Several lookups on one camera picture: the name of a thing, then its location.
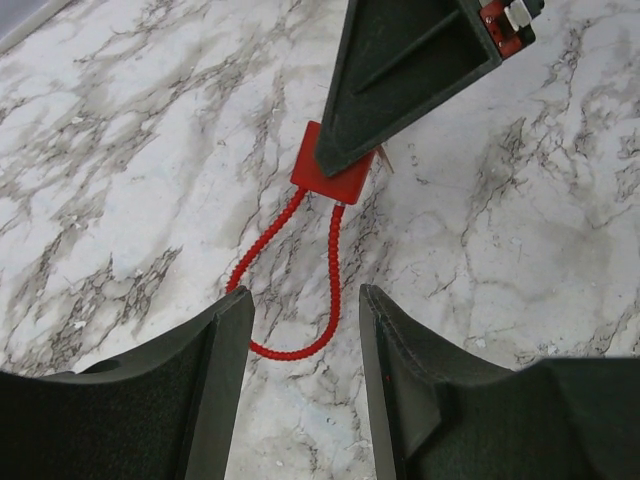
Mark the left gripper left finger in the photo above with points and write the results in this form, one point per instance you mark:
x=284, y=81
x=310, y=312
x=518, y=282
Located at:
x=163, y=410

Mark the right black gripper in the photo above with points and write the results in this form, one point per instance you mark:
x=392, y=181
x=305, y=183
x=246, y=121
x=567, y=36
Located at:
x=399, y=60

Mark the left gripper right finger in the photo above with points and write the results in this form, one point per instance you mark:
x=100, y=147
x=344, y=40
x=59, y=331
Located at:
x=439, y=412

